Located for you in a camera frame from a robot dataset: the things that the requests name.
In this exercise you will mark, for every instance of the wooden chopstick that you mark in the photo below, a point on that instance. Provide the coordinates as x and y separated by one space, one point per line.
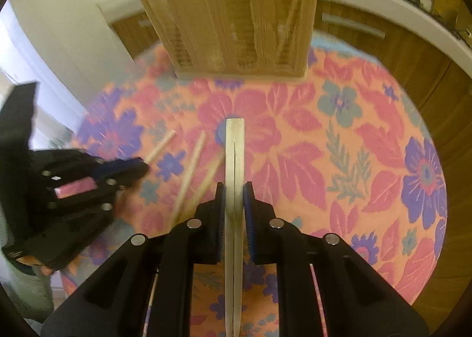
230 211
160 146
206 180
239 160
190 171

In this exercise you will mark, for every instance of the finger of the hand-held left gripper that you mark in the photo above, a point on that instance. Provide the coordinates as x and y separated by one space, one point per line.
123 166
127 180

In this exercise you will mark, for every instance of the yellow plastic utensil basket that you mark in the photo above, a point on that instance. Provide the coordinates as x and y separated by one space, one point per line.
236 16

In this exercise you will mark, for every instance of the grey cloth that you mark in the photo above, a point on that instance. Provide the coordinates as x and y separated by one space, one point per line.
29 292

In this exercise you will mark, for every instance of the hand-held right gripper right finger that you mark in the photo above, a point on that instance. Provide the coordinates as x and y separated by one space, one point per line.
249 219

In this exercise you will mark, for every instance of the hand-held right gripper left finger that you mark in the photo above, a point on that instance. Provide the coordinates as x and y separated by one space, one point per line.
220 219

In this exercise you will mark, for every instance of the floral orange tablecloth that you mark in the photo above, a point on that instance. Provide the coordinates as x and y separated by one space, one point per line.
313 160

